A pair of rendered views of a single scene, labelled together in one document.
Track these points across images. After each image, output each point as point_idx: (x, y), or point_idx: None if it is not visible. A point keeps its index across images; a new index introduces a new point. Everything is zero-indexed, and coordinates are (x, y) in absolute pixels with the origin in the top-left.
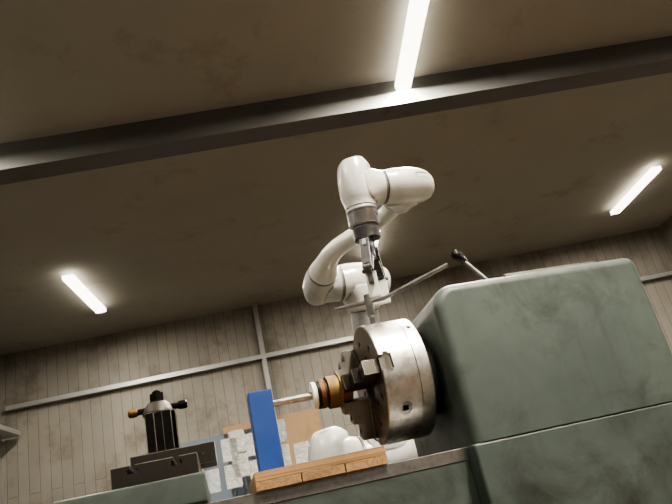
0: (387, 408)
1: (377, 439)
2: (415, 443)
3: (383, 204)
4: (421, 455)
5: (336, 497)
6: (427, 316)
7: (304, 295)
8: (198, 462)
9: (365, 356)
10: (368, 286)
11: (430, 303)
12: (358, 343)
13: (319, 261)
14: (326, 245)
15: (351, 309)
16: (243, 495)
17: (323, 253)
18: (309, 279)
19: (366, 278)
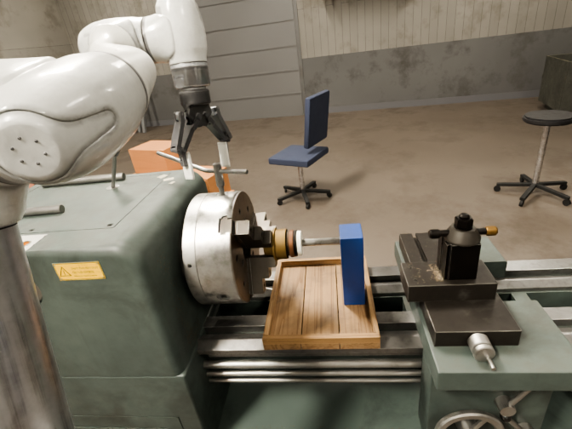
0: (259, 248)
1: (251, 294)
2: (180, 349)
3: (155, 62)
4: (187, 351)
5: None
6: (201, 191)
7: (110, 136)
8: (399, 240)
9: (244, 219)
10: (228, 155)
11: (200, 180)
12: (238, 210)
13: (154, 77)
14: (144, 52)
15: (22, 212)
16: (374, 266)
17: (155, 67)
18: (145, 101)
19: (226, 146)
